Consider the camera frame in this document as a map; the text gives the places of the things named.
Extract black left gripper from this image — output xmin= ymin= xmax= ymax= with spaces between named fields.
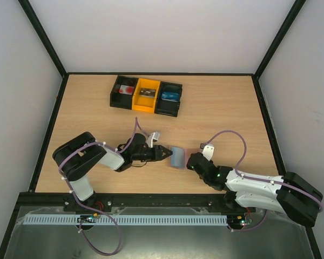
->
xmin=132 ymin=145 xmax=173 ymax=162

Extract light blue credit card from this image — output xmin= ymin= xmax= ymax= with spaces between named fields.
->
xmin=170 ymin=146 xmax=185 ymax=169

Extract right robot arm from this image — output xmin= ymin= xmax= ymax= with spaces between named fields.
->
xmin=186 ymin=152 xmax=323 ymax=227

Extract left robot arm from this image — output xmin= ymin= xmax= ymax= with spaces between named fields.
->
xmin=52 ymin=132 xmax=173 ymax=202

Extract blue VIP card in bin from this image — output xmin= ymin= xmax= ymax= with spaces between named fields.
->
xmin=161 ymin=91 xmax=180 ymax=102

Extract grey VIP card in bin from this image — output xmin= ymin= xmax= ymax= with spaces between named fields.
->
xmin=139 ymin=88 xmax=156 ymax=98

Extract red white card in bin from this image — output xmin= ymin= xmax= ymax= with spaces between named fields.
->
xmin=113 ymin=85 xmax=134 ymax=96

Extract black right bin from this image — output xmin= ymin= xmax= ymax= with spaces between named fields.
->
xmin=154 ymin=81 xmax=183 ymax=117

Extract black bin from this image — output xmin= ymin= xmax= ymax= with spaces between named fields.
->
xmin=154 ymin=81 xmax=183 ymax=117
xmin=110 ymin=76 xmax=138 ymax=110

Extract yellow middle bin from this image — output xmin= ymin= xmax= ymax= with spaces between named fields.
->
xmin=132 ymin=78 xmax=161 ymax=113

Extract black left bin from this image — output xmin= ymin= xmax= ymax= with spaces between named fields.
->
xmin=110 ymin=76 xmax=138 ymax=110

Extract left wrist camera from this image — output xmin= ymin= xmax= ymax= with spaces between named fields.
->
xmin=146 ymin=131 xmax=160 ymax=148

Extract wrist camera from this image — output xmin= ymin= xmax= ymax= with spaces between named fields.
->
xmin=146 ymin=131 xmax=160 ymax=148
xmin=200 ymin=143 xmax=214 ymax=161

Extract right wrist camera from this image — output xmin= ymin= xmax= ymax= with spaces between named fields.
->
xmin=200 ymin=143 xmax=214 ymax=161

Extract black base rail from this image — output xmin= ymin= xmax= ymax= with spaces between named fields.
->
xmin=16 ymin=192 xmax=303 ymax=214

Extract light blue slotted cable duct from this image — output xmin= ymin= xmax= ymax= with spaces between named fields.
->
xmin=23 ymin=214 xmax=227 ymax=226

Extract black enclosure frame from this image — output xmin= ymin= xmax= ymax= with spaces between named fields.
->
xmin=0 ymin=0 xmax=321 ymax=258

